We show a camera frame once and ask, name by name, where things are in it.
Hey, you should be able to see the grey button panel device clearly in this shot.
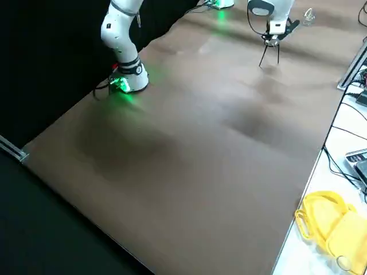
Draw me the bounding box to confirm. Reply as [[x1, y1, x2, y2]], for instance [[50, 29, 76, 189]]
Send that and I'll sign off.
[[345, 150, 367, 172]]

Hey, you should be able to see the black desk device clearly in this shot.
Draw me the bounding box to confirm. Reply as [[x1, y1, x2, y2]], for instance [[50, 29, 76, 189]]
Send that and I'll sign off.
[[354, 160, 367, 188]]

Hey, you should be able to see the yellow bag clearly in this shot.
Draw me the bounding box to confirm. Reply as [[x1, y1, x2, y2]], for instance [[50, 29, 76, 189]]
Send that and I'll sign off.
[[294, 190, 367, 275]]

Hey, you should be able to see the aluminium frame post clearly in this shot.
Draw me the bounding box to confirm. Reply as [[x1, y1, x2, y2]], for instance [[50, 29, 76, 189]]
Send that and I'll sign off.
[[337, 37, 367, 91], [0, 133, 30, 163]]

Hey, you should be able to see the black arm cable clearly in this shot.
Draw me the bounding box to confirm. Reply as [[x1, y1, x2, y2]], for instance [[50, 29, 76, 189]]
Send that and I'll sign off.
[[92, 78, 115, 101]]

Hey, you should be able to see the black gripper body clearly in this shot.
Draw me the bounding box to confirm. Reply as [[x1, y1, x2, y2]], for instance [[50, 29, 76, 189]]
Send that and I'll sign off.
[[268, 18, 300, 41]]

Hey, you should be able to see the glass alcohol lamp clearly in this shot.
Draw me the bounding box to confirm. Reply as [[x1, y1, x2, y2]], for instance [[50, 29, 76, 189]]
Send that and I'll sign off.
[[303, 7, 317, 26]]

